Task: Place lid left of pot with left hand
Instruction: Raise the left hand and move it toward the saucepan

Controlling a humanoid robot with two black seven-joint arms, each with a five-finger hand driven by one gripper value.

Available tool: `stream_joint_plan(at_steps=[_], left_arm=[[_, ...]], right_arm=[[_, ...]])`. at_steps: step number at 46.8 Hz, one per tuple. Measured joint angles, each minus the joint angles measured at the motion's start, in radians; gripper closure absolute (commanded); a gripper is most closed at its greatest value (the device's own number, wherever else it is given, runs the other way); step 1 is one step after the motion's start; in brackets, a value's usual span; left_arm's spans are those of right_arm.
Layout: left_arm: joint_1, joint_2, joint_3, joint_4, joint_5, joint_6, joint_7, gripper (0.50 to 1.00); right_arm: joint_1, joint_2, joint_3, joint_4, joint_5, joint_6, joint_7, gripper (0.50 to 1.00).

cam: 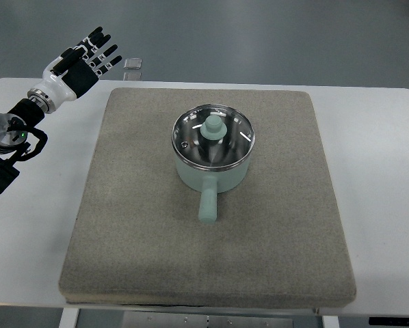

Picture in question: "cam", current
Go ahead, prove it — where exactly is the white table leg left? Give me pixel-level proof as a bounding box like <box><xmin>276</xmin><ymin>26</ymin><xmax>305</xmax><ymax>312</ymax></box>
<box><xmin>58</xmin><ymin>307</ymin><xmax>79</xmax><ymax>328</ymax></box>

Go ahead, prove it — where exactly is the metal bracket under table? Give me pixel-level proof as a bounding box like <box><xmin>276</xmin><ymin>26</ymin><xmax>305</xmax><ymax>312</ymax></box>
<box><xmin>121</xmin><ymin>312</ymin><xmax>294</xmax><ymax>328</ymax></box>

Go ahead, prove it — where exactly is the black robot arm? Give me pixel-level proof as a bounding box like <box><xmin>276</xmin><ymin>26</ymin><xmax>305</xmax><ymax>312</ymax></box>
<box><xmin>0</xmin><ymin>96</ymin><xmax>48</xmax><ymax>195</ymax></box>

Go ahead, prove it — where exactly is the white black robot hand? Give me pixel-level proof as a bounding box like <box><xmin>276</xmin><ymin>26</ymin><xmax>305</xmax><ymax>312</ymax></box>
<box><xmin>27</xmin><ymin>27</ymin><xmax>122</xmax><ymax>114</ymax></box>

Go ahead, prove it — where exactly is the mint green saucepan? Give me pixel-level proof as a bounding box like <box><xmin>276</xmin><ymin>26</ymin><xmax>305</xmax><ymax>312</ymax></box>
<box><xmin>172</xmin><ymin>136</ymin><xmax>253</xmax><ymax>226</ymax></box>

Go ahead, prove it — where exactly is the grey felt mat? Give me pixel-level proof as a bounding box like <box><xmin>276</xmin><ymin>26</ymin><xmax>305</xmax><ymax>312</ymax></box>
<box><xmin>59</xmin><ymin>88</ymin><xmax>356</xmax><ymax>309</ymax></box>

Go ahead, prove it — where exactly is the white table leg right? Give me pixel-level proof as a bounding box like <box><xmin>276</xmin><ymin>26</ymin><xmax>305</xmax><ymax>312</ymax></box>
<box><xmin>322</xmin><ymin>316</ymin><xmax>340</xmax><ymax>328</ymax></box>

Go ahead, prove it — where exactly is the glass lid green knob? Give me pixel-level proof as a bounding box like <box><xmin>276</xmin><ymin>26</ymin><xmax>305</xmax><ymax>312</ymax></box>
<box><xmin>171</xmin><ymin>104</ymin><xmax>255</xmax><ymax>172</ymax></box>

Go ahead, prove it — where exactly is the metal floor plate lower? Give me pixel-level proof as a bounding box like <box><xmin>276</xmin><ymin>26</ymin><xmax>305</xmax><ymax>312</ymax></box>
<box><xmin>123</xmin><ymin>71</ymin><xmax>142</xmax><ymax>81</ymax></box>

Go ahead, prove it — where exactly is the white table leg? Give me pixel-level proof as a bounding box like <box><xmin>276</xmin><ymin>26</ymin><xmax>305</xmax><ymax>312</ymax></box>
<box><xmin>322</xmin><ymin>316</ymin><xmax>340</xmax><ymax>328</ymax></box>
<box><xmin>58</xmin><ymin>307</ymin><xmax>79</xmax><ymax>328</ymax></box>

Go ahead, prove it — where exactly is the black bar bottom right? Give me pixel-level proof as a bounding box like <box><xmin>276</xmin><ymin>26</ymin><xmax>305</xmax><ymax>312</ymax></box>
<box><xmin>369</xmin><ymin>317</ymin><xmax>409</xmax><ymax>327</ymax></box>

